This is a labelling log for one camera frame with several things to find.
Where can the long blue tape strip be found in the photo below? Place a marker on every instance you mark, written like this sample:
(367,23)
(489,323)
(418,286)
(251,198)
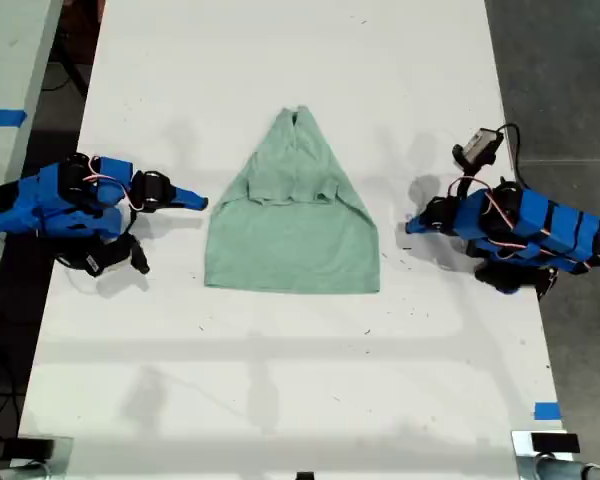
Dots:
(0,117)

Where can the pale green T-shirt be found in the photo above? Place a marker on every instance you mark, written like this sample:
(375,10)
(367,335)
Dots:
(290,250)

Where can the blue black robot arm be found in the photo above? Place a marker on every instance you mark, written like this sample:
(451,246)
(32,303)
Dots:
(540,225)
(35,205)

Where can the black camera box with label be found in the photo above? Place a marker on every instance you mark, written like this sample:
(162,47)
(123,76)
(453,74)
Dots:
(102,257)

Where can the black grey camera box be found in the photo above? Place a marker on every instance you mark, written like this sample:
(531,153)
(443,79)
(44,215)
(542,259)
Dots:
(479,145)

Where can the short black camera stalk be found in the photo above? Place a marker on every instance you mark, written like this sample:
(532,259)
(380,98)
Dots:
(140,257)

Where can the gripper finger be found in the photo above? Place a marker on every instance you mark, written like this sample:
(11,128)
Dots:
(190,195)
(187,203)
(418,229)
(418,221)

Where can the curved black camera stalk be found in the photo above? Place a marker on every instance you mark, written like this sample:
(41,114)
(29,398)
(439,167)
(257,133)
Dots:
(462,187)

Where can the small black box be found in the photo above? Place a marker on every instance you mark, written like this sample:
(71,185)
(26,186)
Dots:
(30,448)

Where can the metal table clamp bracket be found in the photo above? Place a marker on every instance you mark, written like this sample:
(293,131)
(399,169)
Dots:
(64,450)
(521,450)

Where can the short blue tape piece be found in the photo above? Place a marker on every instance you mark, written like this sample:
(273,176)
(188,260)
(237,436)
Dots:
(547,411)

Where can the grey metal pipe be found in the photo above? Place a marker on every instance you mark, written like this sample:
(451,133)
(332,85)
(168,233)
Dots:
(565,470)

